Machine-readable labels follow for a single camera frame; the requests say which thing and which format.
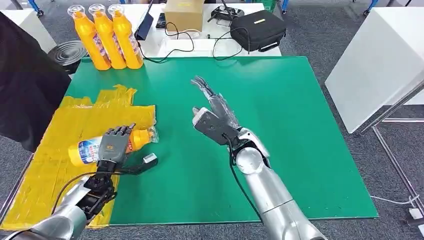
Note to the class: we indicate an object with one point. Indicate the white cabinet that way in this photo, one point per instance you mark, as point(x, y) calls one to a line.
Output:
point(374, 69)

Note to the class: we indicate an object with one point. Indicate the blue metal rack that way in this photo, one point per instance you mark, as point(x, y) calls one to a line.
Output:
point(284, 5)
point(33, 5)

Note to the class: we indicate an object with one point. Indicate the black remote controller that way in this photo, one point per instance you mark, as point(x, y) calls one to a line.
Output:
point(225, 13)

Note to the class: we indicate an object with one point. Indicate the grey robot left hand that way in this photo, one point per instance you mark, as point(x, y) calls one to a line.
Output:
point(112, 147)

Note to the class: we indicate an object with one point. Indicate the black zipped carry case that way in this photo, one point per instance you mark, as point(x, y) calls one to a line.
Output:
point(257, 30)

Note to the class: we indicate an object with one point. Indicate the dark right wrist camera box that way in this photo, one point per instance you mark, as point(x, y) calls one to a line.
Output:
point(213, 127)

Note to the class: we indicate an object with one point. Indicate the brown cardboard box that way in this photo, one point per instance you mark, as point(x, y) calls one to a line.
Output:
point(184, 15)

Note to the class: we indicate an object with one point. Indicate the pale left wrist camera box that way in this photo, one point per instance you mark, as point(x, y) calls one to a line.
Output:
point(150, 158)

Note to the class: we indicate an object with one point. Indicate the green table mat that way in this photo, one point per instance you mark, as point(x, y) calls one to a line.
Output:
point(265, 116)

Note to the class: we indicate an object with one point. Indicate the person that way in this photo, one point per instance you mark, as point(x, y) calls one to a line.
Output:
point(26, 92)

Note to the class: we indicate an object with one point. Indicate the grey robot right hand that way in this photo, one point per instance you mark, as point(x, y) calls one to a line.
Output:
point(223, 107)

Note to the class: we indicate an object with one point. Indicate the yellow plastic sheet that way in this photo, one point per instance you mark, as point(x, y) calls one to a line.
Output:
point(43, 185)

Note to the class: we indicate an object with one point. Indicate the white side table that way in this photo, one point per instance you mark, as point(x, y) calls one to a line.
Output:
point(198, 46)

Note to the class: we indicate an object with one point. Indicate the white box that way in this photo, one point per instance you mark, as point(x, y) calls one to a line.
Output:
point(30, 28)

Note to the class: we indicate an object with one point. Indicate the round ribbed grey stool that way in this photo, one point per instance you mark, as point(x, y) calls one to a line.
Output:
point(68, 56)

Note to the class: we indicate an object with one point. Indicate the steel table frame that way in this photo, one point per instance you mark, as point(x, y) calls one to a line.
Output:
point(394, 162)

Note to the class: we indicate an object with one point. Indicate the green plastic crate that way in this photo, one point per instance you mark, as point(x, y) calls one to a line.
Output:
point(270, 4)

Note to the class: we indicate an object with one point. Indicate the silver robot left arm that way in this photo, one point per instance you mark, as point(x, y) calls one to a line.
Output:
point(66, 215)

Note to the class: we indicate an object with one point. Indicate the dark blue tablet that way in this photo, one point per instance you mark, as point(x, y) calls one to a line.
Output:
point(145, 27)

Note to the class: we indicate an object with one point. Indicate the white floor power strip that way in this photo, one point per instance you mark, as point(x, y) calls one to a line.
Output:
point(415, 213)

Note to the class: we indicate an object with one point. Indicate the orange drink bottle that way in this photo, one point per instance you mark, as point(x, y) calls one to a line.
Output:
point(109, 43)
point(89, 43)
point(127, 43)
point(84, 152)

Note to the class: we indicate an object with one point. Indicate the small black phone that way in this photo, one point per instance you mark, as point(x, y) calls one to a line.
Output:
point(161, 20)

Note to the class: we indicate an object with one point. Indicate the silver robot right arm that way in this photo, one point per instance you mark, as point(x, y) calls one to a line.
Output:
point(275, 198)

